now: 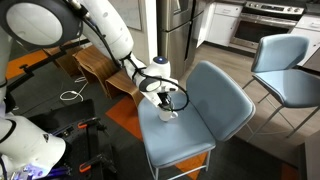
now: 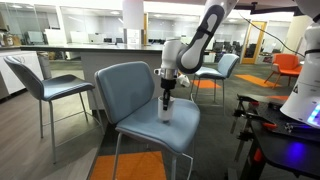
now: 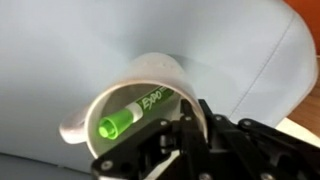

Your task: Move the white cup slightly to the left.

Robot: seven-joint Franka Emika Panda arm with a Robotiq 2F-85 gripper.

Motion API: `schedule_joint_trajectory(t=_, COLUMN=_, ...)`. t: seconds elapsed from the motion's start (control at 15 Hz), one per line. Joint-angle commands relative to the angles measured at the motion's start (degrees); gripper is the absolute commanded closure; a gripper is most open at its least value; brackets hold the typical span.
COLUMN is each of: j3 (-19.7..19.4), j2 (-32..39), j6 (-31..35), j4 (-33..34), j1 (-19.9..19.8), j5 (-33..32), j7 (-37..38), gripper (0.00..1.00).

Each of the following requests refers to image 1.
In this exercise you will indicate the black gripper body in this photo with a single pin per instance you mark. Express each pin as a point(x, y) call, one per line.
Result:
point(164, 98)

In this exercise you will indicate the white cup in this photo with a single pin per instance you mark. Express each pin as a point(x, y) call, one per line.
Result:
point(165, 116)

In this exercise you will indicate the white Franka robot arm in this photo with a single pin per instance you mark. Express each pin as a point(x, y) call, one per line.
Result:
point(110, 30)

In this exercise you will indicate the blue chair with cup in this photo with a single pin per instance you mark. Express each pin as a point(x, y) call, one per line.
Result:
point(206, 100)

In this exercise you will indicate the brown wooden stool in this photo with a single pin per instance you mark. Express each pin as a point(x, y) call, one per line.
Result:
point(95, 66)
point(123, 85)
point(61, 60)

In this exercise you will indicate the stainless steel fridge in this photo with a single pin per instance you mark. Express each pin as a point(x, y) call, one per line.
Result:
point(176, 33)

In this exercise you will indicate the white cabinet beside oven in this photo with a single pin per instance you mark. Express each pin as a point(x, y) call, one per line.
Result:
point(221, 25)

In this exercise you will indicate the black robot table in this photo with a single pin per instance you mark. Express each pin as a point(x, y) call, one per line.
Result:
point(70, 116)

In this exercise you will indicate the blue chair with dark back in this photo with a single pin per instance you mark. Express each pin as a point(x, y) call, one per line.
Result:
point(283, 66)

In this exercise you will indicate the stainless steel oven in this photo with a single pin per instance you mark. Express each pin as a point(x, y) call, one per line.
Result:
point(263, 28)

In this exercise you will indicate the white kitchen cabinet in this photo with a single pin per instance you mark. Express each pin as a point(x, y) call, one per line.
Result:
point(308, 33)

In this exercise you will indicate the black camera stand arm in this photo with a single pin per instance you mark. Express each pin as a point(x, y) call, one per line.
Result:
point(36, 65)

